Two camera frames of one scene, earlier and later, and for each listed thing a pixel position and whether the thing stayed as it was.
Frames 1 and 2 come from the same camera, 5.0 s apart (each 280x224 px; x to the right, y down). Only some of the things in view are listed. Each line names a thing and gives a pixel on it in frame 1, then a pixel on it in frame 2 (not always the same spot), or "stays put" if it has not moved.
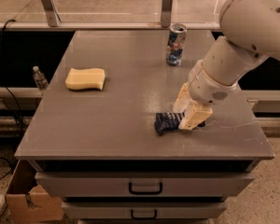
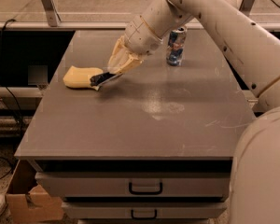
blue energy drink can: [176, 45] stays put
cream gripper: [204, 88] to [141, 38]
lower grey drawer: [144, 210] stays put
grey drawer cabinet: [106, 135] stays put
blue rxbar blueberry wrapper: [167, 121] to [98, 78]
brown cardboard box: [27, 202] stays put
